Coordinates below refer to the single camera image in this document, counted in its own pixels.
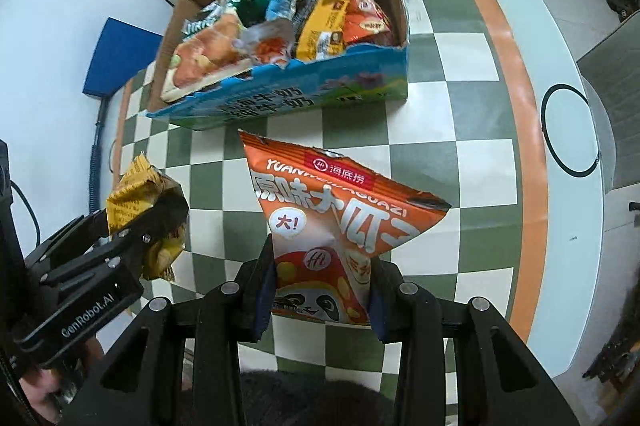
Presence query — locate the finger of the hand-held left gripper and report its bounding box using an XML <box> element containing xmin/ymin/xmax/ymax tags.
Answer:
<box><xmin>42</xmin><ymin>201</ymin><xmax>168</xmax><ymax>288</ymax></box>
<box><xmin>22</xmin><ymin>209</ymin><xmax>111</xmax><ymax>273</ymax></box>

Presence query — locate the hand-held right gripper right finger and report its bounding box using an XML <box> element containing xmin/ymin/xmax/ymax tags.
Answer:
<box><xmin>367</xmin><ymin>256</ymin><xmax>583</xmax><ymax>426</ymax></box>

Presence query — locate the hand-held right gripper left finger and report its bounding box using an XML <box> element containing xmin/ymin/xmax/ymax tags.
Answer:
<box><xmin>75</xmin><ymin>236</ymin><xmax>278</xmax><ymax>426</ymax></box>

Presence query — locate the yellow snack packet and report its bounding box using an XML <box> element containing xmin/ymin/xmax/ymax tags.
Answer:
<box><xmin>106</xmin><ymin>153</ymin><xmax>190</xmax><ymax>282</ymax></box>

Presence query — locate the orange panda snack packet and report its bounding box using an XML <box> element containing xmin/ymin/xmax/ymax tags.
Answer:
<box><xmin>238</xmin><ymin>129</ymin><xmax>451</xmax><ymax>326</ymax></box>

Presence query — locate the cardboard box with blue print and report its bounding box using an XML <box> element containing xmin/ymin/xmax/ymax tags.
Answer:
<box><xmin>145</xmin><ymin>0</ymin><xmax>411</xmax><ymax>131</ymax></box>

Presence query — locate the white red snack packet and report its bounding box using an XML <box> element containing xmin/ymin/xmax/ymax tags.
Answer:
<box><xmin>239</xmin><ymin>19</ymin><xmax>296</xmax><ymax>66</ymax></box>

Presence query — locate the person's left hand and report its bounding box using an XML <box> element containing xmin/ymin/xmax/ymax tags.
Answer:
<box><xmin>20</xmin><ymin>367</ymin><xmax>66</xmax><ymax>423</ymax></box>

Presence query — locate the blue board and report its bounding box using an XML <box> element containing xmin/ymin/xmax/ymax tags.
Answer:
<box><xmin>82</xmin><ymin>17</ymin><xmax>166</xmax><ymax>97</ymax></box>

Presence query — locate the green white checkered tablecloth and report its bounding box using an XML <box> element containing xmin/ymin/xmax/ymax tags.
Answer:
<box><xmin>112</xmin><ymin>0</ymin><xmax>547</xmax><ymax>392</ymax></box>

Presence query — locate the white green potato chips bag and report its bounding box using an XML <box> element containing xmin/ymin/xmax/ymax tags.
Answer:
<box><xmin>161</xmin><ymin>0</ymin><xmax>253</xmax><ymax>103</ymax></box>

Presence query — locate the dark green snack packet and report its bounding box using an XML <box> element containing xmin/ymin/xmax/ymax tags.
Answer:
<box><xmin>235</xmin><ymin>0</ymin><xmax>281</xmax><ymax>27</ymax></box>

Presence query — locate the yellow black noodle packet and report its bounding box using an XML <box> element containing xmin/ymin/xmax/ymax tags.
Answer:
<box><xmin>292</xmin><ymin>0</ymin><xmax>353</xmax><ymax>61</ymax></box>

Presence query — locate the grey chair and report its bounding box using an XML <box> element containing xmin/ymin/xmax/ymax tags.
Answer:
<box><xmin>575</xmin><ymin>9</ymin><xmax>640</xmax><ymax>189</ymax></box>

